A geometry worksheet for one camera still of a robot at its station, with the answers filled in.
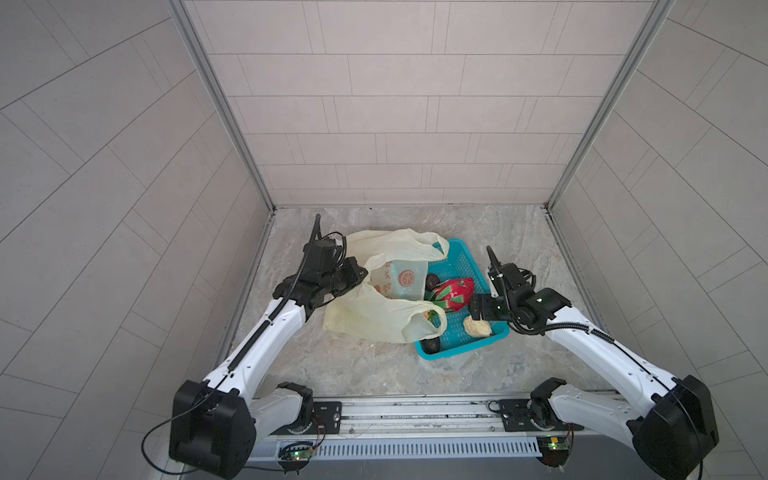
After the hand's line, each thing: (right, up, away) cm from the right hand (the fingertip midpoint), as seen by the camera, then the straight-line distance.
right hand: (479, 306), depth 82 cm
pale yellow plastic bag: (-24, +4, -12) cm, 27 cm away
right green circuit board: (+13, -29, -14) cm, 35 cm away
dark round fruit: (-13, +5, +8) cm, 16 cm away
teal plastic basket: (-2, +10, +17) cm, 20 cm away
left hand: (-29, +11, -3) cm, 31 cm away
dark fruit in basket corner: (-14, -10, -4) cm, 17 cm away
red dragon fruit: (-7, +2, +2) cm, 8 cm away
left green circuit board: (-45, -28, -18) cm, 56 cm away
